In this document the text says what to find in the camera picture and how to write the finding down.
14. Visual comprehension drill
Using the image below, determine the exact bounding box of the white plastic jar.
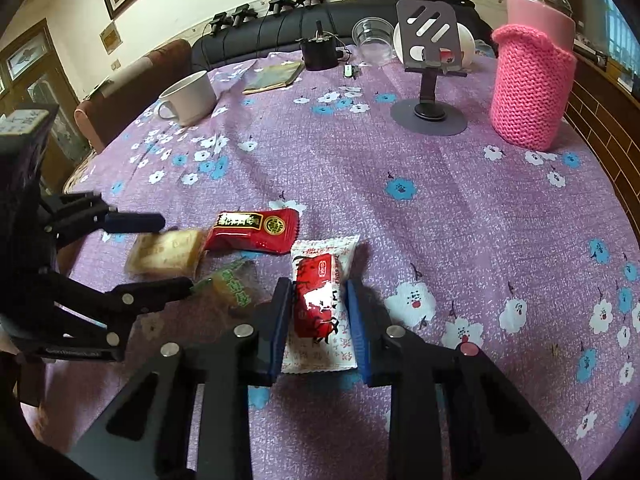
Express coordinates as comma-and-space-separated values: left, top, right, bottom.
393, 23, 475, 70

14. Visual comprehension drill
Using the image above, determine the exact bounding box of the clear plastic container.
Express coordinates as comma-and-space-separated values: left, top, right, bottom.
352, 16, 396, 66

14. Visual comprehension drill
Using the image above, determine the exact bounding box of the white red snack packet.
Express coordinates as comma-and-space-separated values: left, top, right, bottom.
282, 235, 360, 374

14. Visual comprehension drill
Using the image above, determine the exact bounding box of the black leather sofa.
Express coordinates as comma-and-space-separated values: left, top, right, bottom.
191, 0, 497, 74

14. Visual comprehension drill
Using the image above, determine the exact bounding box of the wooden glass door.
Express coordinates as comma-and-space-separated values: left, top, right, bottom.
1, 21, 91, 193

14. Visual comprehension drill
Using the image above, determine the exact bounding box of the yellow biscuit packet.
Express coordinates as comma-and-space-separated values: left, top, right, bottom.
125, 230, 205, 278

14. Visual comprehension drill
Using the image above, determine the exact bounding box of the purple floral tablecloth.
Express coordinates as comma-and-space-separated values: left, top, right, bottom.
25, 54, 639, 479

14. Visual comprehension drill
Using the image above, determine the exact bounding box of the white ceramic mug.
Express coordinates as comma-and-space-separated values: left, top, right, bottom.
155, 70, 217, 127

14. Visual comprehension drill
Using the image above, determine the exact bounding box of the small wall plaque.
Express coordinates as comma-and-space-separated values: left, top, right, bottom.
100, 22, 122, 54

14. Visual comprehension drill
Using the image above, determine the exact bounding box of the green booklet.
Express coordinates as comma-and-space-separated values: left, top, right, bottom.
243, 62, 305, 96

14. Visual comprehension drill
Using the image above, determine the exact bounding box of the grey phone stand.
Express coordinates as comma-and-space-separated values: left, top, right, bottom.
390, 0, 468, 136

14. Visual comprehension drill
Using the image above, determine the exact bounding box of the wooden cabinet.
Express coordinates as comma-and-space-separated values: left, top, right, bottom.
564, 47, 639, 231

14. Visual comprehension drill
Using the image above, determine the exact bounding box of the brown armchair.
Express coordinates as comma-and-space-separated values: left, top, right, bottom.
74, 39, 192, 154

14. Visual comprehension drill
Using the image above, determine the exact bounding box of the pink knitted bottle cover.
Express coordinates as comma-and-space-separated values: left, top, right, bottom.
489, 0, 577, 151

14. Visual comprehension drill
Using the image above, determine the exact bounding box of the red rectangular snack packet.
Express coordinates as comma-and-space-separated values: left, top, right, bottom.
204, 208, 299, 255

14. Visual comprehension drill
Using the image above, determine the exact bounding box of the black small cup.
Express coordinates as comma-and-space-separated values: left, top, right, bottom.
299, 21, 345, 72

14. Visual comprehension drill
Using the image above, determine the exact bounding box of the green candy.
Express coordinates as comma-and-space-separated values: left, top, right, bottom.
192, 258, 258, 313

